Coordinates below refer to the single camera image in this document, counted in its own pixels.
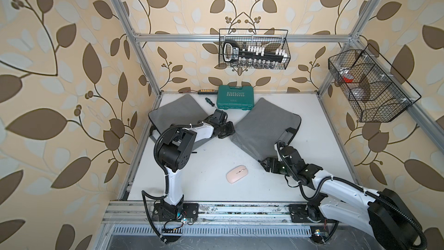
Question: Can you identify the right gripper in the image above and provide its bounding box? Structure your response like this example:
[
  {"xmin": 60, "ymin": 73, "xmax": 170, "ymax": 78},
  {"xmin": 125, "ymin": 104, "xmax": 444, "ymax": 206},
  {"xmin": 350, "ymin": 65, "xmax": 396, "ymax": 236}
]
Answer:
[{"xmin": 260, "ymin": 156, "xmax": 296, "ymax": 178}]

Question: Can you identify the grey laptop bag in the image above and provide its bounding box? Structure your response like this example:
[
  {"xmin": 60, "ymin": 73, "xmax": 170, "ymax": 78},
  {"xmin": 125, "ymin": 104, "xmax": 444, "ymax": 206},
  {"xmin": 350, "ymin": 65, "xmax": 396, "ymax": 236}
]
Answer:
[
  {"xmin": 148, "ymin": 94, "xmax": 209, "ymax": 143},
  {"xmin": 230, "ymin": 98, "xmax": 302, "ymax": 162}
]

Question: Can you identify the pink computer mouse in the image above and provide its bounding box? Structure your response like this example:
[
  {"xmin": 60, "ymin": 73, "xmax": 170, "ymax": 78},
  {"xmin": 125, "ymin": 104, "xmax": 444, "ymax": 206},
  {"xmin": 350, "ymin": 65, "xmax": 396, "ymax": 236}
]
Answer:
[{"xmin": 226, "ymin": 165, "xmax": 249, "ymax": 184}]

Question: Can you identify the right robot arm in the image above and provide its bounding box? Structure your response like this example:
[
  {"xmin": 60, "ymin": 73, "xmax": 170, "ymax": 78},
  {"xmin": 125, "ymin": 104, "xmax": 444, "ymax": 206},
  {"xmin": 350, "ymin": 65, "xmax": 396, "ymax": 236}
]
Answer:
[{"xmin": 260, "ymin": 141, "xmax": 428, "ymax": 250}]

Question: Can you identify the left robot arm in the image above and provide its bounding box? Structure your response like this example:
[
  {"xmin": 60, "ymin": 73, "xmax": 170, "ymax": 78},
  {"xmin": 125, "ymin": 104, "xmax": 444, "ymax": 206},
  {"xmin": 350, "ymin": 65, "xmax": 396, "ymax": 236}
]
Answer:
[{"xmin": 141, "ymin": 109, "xmax": 235, "ymax": 208}]

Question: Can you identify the green black screwdriver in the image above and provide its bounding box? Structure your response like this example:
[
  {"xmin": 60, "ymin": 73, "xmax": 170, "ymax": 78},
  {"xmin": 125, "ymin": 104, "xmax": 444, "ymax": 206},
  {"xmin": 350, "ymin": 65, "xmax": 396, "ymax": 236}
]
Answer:
[{"xmin": 205, "ymin": 97, "xmax": 215, "ymax": 107}]

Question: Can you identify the green tool case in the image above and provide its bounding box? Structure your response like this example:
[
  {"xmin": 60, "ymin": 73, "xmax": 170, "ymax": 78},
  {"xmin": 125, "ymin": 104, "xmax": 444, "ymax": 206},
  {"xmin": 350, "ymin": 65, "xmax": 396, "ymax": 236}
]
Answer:
[{"xmin": 216, "ymin": 85, "xmax": 254, "ymax": 111}]

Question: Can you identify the black screwdriver bit holder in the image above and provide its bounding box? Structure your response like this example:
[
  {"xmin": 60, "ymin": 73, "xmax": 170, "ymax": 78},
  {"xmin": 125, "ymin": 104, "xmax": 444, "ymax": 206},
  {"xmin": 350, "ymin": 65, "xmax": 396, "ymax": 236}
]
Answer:
[{"xmin": 198, "ymin": 89, "xmax": 218, "ymax": 95}]

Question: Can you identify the small circuit board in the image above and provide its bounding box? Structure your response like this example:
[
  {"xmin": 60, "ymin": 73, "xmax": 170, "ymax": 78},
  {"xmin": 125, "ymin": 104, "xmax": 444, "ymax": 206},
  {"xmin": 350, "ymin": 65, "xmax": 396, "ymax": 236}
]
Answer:
[{"xmin": 310, "ymin": 229, "xmax": 329, "ymax": 244}]

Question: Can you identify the red item in basket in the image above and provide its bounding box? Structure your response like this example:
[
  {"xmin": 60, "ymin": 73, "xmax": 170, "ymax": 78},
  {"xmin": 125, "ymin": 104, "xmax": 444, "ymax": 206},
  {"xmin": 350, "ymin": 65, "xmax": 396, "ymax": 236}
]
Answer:
[{"xmin": 339, "ymin": 71, "xmax": 355, "ymax": 83}]

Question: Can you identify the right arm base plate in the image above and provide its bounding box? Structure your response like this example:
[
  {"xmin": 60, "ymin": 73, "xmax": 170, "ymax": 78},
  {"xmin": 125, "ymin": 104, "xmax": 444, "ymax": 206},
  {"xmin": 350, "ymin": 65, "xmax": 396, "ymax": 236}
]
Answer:
[{"xmin": 288, "ymin": 204, "xmax": 335, "ymax": 224}]

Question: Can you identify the black socket rail set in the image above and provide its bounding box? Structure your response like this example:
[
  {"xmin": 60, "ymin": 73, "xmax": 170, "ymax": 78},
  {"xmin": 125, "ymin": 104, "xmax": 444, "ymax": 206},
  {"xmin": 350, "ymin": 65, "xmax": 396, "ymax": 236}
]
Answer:
[{"xmin": 219, "ymin": 40, "xmax": 291, "ymax": 64}]

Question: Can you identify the back wire basket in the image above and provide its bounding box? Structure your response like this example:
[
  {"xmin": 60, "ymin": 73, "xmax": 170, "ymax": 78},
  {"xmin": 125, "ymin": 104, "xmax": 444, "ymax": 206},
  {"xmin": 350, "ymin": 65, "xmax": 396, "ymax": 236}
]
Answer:
[{"xmin": 219, "ymin": 28, "xmax": 291, "ymax": 70}]

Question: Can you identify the wire basket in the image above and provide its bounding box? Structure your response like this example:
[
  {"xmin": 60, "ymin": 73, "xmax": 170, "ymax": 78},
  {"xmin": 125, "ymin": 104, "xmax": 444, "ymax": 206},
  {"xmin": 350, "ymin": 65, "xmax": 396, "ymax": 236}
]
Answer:
[
  {"xmin": 219, "ymin": 28, "xmax": 291, "ymax": 70},
  {"xmin": 328, "ymin": 44, "xmax": 422, "ymax": 123}
]

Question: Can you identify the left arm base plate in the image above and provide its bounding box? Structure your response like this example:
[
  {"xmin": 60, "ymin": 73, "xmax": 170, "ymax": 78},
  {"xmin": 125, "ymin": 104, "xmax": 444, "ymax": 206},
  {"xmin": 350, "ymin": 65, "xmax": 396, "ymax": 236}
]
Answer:
[{"xmin": 153, "ymin": 202, "xmax": 199, "ymax": 222}]

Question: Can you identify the right wire basket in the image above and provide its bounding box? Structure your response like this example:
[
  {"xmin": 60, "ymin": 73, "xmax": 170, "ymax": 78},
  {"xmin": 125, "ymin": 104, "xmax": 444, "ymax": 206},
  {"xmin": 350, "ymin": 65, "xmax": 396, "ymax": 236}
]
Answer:
[{"xmin": 328, "ymin": 44, "xmax": 422, "ymax": 123}]

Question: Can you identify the aluminium frame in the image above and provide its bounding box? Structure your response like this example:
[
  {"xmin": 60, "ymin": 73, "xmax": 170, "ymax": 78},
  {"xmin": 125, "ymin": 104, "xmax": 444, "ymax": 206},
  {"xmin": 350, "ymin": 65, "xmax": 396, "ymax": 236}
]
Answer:
[{"xmin": 86, "ymin": 0, "xmax": 444, "ymax": 250}]

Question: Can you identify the white slotted cable duct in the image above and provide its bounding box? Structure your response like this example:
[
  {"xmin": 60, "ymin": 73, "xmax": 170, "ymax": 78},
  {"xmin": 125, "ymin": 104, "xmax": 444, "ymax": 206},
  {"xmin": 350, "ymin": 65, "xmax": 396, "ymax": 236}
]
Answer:
[{"xmin": 112, "ymin": 225, "xmax": 312, "ymax": 238}]

